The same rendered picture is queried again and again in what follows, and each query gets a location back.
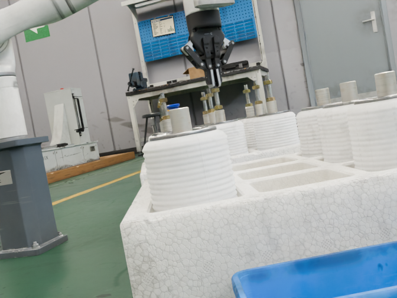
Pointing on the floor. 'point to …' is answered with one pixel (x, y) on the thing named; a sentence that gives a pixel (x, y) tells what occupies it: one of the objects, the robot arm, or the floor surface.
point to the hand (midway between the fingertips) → (213, 78)
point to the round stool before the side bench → (147, 122)
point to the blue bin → (325, 275)
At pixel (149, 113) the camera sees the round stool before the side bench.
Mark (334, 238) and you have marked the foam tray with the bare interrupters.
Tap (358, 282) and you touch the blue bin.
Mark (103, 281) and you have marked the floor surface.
